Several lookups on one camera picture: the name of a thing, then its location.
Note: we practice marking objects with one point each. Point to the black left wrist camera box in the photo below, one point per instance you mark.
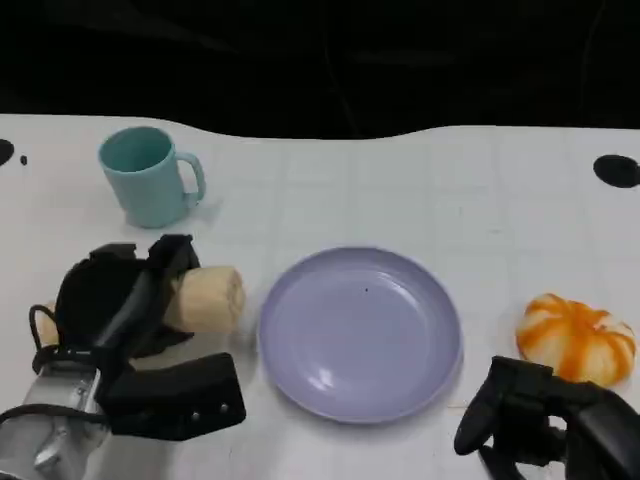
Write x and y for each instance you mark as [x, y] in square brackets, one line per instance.
[175, 395]

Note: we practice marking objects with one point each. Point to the orange and white bread roll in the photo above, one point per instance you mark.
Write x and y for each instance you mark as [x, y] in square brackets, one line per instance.
[575, 340]

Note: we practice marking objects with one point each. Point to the pale green mug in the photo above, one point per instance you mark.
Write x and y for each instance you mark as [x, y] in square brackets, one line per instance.
[145, 195]

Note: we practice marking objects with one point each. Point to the black backdrop cloth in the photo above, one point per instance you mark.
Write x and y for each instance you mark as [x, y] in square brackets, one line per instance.
[300, 60]

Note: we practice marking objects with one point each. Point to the lilac plate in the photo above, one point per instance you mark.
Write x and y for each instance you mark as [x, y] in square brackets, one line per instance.
[360, 340]

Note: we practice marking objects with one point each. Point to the beige towel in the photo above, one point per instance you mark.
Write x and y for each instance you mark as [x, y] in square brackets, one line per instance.
[215, 300]

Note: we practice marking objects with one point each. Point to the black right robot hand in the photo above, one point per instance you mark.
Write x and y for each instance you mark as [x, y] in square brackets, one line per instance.
[575, 430]

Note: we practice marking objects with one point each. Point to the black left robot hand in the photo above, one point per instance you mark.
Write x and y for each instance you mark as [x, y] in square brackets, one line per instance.
[95, 300]

